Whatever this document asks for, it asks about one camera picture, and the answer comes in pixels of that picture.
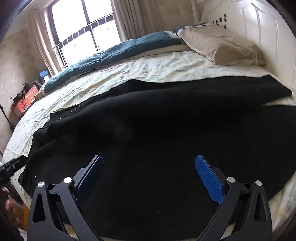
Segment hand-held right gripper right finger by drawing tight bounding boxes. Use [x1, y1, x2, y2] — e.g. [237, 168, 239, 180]
[194, 155, 273, 241]

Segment floral bed sheet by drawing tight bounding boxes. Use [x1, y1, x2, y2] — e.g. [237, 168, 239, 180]
[2, 50, 296, 232]

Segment black tripod stand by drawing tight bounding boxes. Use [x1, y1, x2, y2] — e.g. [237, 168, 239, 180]
[0, 104, 15, 130]

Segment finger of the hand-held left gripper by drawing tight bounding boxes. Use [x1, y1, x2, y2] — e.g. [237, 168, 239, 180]
[0, 155, 27, 186]

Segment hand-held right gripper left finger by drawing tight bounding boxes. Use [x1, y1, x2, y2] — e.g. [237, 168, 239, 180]
[27, 155, 104, 241]

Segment black pants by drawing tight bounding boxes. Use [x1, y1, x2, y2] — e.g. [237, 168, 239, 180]
[18, 79, 293, 241]

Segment window with black railing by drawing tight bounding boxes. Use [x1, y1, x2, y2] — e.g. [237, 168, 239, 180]
[47, 0, 121, 72]

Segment beige curtain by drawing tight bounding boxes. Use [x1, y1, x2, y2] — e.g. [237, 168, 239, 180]
[111, 0, 195, 42]
[29, 11, 63, 77]

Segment white headboard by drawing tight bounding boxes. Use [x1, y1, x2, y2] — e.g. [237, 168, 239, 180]
[192, 0, 296, 93]

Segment blue container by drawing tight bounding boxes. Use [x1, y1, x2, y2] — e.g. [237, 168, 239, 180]
[38, 70, 55, 85]

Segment blue quilt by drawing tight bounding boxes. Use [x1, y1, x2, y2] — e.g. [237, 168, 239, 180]
[43, 31, 185, 93]

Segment beige pillow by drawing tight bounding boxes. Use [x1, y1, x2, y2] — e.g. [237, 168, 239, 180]
[177, 23, 266, 66]

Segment orange box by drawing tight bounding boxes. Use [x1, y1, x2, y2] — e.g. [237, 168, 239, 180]
[13, 85, 41, 115]

